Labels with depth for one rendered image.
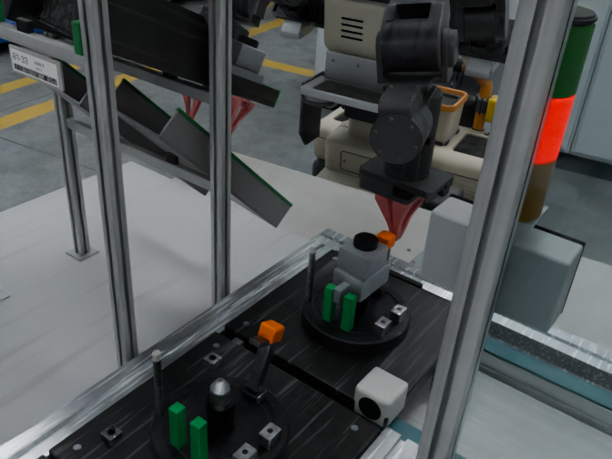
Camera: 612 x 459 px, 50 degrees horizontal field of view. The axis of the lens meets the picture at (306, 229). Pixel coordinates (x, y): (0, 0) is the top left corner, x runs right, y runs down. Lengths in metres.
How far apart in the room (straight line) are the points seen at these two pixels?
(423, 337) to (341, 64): 0.79
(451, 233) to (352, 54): 0.97
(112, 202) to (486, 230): 0.39
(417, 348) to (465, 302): 0.29
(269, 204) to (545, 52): 0.59
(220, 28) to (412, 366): 0.45
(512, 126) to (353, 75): 1.01
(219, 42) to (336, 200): 0.66
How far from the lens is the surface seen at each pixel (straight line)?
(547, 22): 0.46
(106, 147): 0.70
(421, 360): 0.82
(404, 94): 0.71
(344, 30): 1.50
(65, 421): 0.77
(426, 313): 0.90
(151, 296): 1.08
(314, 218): 1.29
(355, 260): 0.78
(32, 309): 1.09
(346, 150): 1.57
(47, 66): 0.73
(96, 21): 0.66
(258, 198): 0.95
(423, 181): 0.80
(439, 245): 0.58
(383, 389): 0.75
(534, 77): 0.47
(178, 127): 0.82
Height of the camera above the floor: 1.51
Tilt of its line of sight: 31 degrees down
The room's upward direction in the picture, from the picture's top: 4 degrees clockwise
